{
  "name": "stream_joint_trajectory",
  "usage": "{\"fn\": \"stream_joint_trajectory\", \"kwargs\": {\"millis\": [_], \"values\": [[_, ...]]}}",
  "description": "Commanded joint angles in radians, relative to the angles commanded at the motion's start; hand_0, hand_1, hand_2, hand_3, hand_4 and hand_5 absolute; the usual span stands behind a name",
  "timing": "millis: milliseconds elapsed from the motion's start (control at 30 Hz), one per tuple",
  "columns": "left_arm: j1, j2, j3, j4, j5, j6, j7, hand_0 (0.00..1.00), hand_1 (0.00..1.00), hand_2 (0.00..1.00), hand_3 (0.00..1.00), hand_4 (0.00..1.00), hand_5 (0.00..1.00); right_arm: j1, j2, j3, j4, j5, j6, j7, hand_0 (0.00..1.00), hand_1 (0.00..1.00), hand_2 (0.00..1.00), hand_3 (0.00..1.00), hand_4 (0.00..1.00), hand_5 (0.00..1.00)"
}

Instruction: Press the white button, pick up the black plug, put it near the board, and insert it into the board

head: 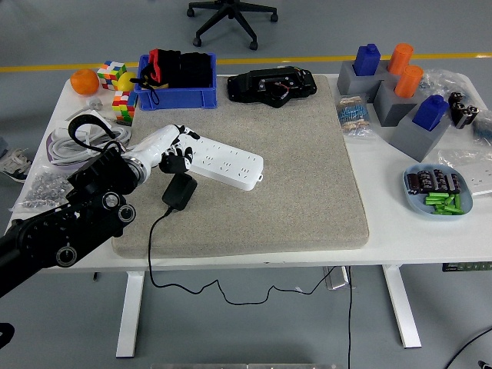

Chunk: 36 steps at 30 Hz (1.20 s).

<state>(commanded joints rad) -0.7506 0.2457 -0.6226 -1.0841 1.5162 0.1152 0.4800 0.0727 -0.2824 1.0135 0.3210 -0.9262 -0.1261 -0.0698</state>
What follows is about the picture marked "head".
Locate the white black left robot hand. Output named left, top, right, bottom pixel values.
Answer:
left=130, top=123, right=201, bottom=175

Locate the black plug adapter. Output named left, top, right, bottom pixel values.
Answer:
left=161, top=173, right=198, bottom=211

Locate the white power strip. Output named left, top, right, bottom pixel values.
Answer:
left=178, top=132, right=265, bottom=192

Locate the black plug cord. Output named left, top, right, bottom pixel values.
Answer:
left=147, top=206, right=337, bottom=307

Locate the blue plastic bin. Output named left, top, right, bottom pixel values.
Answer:
left=136, top=52, right=218, bottom=111

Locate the colourful puzzle cube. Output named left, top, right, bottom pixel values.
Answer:
left=111, top=90, right=139, bottom=124
left=96, top=60, right=128, bottom=91

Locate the yellow lemon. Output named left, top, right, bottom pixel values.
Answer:
left=116, top=71, right=138, bottom=93

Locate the black foam stack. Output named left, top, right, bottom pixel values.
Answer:
left=178, top=52, right=213, bottom=88

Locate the orange fruit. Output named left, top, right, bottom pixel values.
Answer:
left=69, top=68, right=101, bottom=96

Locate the white rectangular box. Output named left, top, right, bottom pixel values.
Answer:
left=53, top=119, right=93, bottom=140

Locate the table control panel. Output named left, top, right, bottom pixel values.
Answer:
left=441, top=261, right=492, bottom=273

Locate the white table leg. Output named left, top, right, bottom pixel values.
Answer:
left=115, top=271, right=146, bottom=358
left=382, top=264, right=423, bottom=350

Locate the black electronic housing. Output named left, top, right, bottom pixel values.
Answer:
left=226, top=65, right=318, bottom=109

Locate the clear bag of screws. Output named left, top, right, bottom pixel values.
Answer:
left=9, top=165, right=74, bottom=213

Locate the grey-brown mat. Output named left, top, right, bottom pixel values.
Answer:
left=111, top=75, right=371, bottom=259

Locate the grey sneaker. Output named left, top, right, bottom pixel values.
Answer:
left=0, top=148, right=32, bottom=182

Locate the black office chair base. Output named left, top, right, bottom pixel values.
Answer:
left=187, top=0, right=279, bottom=51

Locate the light blue plate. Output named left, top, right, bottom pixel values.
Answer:
left=402, top=163, right=474, bottom=221

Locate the bag of resistors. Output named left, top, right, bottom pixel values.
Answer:
left=334, top=94, right=376, bottom=143

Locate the grey block holder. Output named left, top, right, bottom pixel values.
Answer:
left=387, top=111, right=453, bottom=163
left=373, top=78, right=424, bottom=128
left=337, top=59, right=389, bottom=104

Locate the blue square peg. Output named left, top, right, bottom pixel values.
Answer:
left=411, top=95, right=450, bottom=131
left=352, top=43, right=381, bottom=77

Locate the bag of blue parts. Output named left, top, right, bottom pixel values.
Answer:
left=471, top=110, right=492, bottom=147

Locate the large black capacitor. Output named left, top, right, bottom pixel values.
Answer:
left=456, top=104, right=480, bottom=130
left=447, top=91, right=469, bottom=113

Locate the orange cylinder peg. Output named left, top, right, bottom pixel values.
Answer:
left=387, top=42, right=415, bottom=76
left=394, top=65, right=424, bottom=99

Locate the clear plastic bag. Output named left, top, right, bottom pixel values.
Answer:
left=417, top=68, right=476, bottom=101

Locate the black floor cable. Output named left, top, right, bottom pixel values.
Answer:
left=445, top=326, right=492, bottom=369
left=347, top=266, right=354, bottom=369

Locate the white switch plate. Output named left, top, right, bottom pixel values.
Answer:
left=82, top=110, right=115, bottom=131

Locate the grey-white coiled power cable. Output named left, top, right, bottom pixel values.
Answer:
left=45, top=96, right=132, bottom=167

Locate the purple tape ring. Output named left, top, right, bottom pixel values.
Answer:
left=45, top=134, right=78, bottom=169

